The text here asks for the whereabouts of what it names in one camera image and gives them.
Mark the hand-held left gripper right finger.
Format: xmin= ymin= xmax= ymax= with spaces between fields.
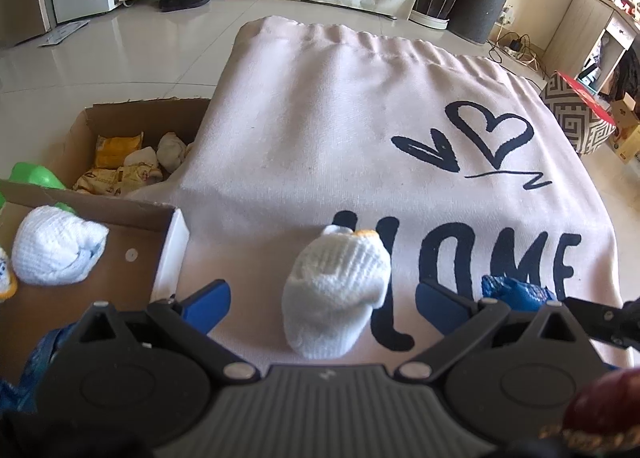
xmin=397 ymin=280 xmax=576 ymax=384

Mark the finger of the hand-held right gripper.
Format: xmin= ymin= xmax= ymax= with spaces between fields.
xmin=564 ymin=295 xmax=640 ymax=351

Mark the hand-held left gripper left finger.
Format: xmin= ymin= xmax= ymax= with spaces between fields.
xmin=75 ymin=279 xmax=261 ymax=384

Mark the blue foil snack packet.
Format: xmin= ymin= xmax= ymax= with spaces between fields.
xmin=481 ymin=275 xmax=561 ymax=313
xmin=0 ymin=325 xmax=76 ymax=414

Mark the white-sided cardboard box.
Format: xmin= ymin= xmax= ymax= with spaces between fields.
xmin=0 ymin=180 xmax=191 ymax=389

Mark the plain brown cardboard box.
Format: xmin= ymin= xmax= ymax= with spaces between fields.
xmin=50 ymin=98 xmax=213 ymax=201

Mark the dark red patterned garment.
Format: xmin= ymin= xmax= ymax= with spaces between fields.
xmin=540 ymin=365 xmax=640 ymax=458

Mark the beige snack packet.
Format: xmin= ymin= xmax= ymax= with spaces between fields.
xmin=72 ymin=169 xmax=126 ymax=198
xmin=117 ymin=164 xmax=163 ymax=189

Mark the beige rolled sock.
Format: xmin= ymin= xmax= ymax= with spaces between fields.
xmin=156 ymin=132 xmax=193 ymax=174
xmin=124 ymin=147 xmax=161 ymax=171

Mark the small cardboard box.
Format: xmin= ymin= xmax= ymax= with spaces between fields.
xmin=607 ymin=93 xmax=640 ymax=164

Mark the printed white tablecloth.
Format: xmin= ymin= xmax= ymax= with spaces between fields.
xmin=122 ymin=15 xmax=628 ymax=374

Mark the grey patterned ottoman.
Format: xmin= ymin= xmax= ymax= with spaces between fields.
xmin=540 ymin=72 xmax=618 ymax=155

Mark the green plastic stool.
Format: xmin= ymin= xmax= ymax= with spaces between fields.
xmin=0 ymin=162 xmax=76 ymax=219

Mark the red box lid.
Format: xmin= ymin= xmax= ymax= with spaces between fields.
xmin=554 ymin=70 xmax=615 ymax=126

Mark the white open cabinet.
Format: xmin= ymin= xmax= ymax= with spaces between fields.
xmin=542 ymin=0 xmax=640 ymax=99

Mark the paper sheet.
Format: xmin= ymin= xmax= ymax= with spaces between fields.
xmin=39 ymin=20 xmax=91 ymax=48

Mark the power strip with cables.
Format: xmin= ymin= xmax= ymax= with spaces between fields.
xmin=487 ymin=20 xmax=548 ymax=84

